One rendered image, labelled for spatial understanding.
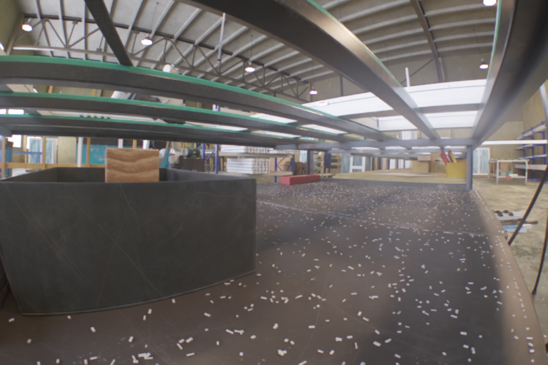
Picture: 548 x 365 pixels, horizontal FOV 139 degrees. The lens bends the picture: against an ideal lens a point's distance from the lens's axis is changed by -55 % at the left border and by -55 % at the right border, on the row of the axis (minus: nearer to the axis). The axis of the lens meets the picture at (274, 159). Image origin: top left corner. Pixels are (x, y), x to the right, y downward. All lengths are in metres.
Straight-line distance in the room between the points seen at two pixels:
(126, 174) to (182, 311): 0.24
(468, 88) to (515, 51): 0.43
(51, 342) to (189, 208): 0.15
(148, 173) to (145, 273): 0.22
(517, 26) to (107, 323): 0.40
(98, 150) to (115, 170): 4.44
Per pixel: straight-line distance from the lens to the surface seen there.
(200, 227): 0.19
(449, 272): 0.28
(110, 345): 0.17
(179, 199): 0.18
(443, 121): 1.11
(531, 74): 0.33
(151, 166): 0.38
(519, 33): 0.27
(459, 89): 0.71
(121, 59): 0.41
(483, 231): 0.46
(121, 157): 0.37
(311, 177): 1.29
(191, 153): 5.05
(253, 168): 5.47
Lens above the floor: 0.71
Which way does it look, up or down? 1 degrees up
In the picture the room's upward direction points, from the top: 1 degrees clockwise
